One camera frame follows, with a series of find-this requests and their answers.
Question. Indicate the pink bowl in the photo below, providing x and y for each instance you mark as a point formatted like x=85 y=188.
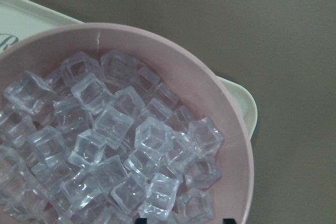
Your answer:
x=186 y=75

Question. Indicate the pile of clear ice cubes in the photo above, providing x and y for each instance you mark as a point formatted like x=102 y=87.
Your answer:
x=104 y=141

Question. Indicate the cream rabbit tray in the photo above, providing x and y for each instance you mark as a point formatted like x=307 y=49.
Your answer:
x=21 y=19

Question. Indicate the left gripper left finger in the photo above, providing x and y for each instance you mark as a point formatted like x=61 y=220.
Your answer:
x=141 y=221

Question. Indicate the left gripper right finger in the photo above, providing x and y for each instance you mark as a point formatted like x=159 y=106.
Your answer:
x=228 y=221

